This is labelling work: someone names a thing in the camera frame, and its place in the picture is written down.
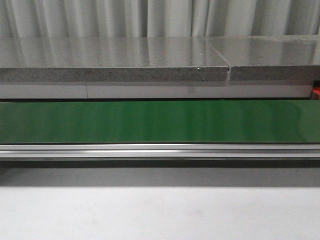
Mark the grey stone countertop left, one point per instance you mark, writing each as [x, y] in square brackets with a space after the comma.
[107, 59]

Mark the grey stone countertop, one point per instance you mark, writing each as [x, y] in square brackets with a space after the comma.
[107, 59]
[289, 58]

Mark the grey stone countertop right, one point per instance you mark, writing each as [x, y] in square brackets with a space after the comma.
[289, 58]

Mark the green conveyor belt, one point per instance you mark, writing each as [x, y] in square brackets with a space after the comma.
[157, 121]

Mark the red plastic bin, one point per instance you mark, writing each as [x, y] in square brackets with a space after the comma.
[315, 93]

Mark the grey curtain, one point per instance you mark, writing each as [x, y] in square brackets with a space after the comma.
[158, 18]

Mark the aluminium conveyor frame rail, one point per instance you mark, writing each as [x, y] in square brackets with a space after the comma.
[149, 151]

